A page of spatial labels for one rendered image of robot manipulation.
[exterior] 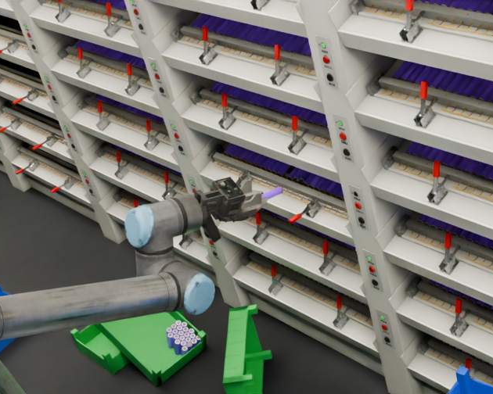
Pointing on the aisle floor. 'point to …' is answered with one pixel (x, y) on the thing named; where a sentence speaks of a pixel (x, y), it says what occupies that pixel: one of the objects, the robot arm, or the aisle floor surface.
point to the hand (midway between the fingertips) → (260, 198)
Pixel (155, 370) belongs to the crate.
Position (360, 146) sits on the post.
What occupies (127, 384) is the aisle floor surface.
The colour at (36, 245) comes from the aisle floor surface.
